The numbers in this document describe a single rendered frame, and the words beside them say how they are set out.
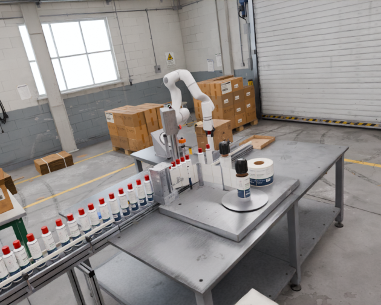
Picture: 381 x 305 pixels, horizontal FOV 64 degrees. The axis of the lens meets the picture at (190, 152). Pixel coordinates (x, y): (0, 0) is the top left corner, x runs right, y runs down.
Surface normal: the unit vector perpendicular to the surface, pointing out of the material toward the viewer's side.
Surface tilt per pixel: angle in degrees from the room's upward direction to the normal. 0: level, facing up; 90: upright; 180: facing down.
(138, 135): 91
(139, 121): 90
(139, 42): 90
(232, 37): 90
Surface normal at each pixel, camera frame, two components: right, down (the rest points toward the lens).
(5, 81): 0.64, 0.16
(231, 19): -0.75, 0.32
